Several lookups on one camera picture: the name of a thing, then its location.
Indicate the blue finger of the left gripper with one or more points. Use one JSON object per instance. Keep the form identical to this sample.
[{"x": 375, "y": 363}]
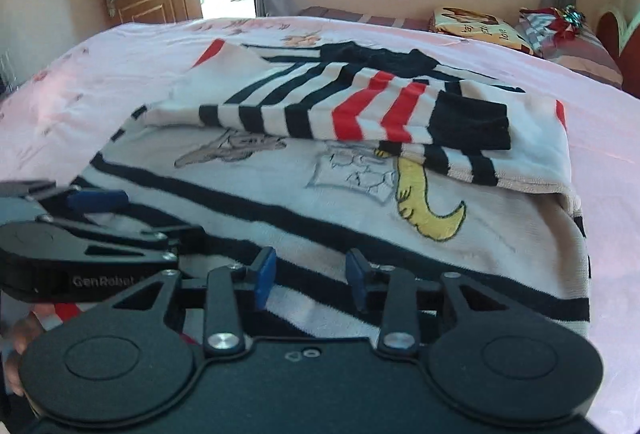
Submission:
[{"x": 96, "y": 201}]

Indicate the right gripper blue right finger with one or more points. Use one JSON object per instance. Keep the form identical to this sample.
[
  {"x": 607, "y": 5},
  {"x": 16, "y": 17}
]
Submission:
[{"x": 391, "y": 292}]

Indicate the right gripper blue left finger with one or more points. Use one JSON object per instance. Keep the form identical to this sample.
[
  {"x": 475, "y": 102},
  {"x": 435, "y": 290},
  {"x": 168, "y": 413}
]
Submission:
[{"x": 229, "y": 291}]

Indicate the striped knit sweater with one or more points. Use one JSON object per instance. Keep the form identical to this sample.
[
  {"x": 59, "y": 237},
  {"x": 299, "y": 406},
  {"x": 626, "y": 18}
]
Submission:
[{"x": 318, "y": 151}]

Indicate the person's left hand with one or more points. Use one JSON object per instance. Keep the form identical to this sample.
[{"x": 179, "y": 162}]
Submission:
[{"x": 25, "y": 325}]

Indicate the pink floral bed sheet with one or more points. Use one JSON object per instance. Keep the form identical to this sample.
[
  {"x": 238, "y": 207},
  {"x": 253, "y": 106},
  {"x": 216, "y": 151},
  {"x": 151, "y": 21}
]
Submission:
[{"x": 53, "y": 125}]

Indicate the striped mattress cover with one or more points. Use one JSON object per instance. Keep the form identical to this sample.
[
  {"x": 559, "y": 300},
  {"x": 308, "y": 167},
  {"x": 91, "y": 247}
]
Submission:
[{"x": 348, "y": 16}]

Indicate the yellow red folded blanket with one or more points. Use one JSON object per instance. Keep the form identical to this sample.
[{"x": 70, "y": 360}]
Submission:
[{"x": 484, "y": 27}]

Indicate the striped pillow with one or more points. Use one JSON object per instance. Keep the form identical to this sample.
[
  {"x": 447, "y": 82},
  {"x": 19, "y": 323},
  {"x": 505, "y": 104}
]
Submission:
[{"x": 583, "y": 54}]

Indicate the shiny gift bow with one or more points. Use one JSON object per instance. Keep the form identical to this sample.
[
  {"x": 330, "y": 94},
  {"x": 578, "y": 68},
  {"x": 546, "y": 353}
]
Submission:
[{"x": 568, "y": 22}]

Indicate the red white heart headboard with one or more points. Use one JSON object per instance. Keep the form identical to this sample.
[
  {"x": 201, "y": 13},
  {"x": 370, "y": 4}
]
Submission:
[{"x": 622, "y": 40}]

